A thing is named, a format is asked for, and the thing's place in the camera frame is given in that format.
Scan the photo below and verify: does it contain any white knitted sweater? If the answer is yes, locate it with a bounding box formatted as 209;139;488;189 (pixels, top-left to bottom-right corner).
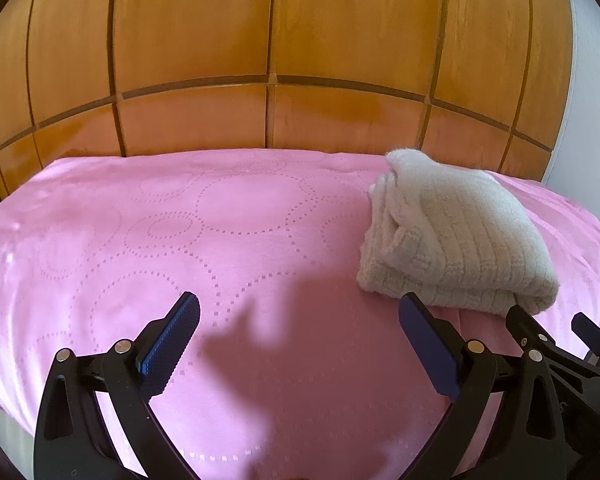
356;148;561;316

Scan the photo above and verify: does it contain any pink blanket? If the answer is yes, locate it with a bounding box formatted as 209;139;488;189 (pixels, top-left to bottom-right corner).
0;149;600;480

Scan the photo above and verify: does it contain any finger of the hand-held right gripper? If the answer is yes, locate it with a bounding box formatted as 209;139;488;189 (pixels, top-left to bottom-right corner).
571;311;600;359
505;304;549;361

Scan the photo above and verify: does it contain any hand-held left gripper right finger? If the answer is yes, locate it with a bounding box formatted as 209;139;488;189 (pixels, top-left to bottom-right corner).
399;292;566;480

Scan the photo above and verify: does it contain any wooden headboard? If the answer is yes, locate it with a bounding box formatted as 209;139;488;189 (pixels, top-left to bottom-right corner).
0;0;577;211

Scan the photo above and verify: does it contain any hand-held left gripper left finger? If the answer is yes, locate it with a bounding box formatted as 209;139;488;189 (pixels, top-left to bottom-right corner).
33;291;202;480

